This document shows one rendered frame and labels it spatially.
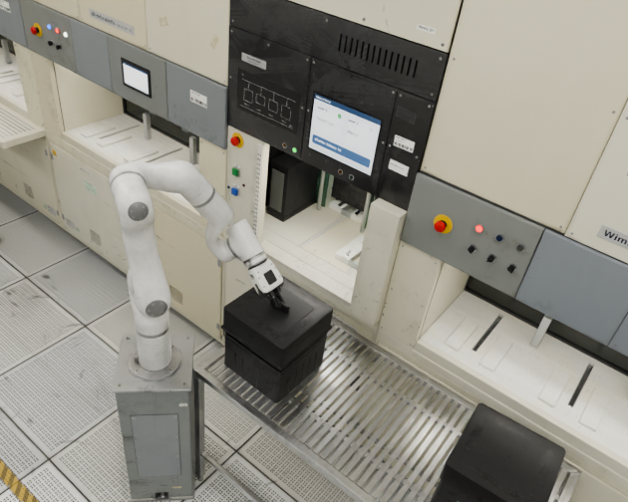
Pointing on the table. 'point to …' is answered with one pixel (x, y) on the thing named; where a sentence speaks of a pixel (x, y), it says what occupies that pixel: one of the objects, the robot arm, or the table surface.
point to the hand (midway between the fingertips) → (278, 301)
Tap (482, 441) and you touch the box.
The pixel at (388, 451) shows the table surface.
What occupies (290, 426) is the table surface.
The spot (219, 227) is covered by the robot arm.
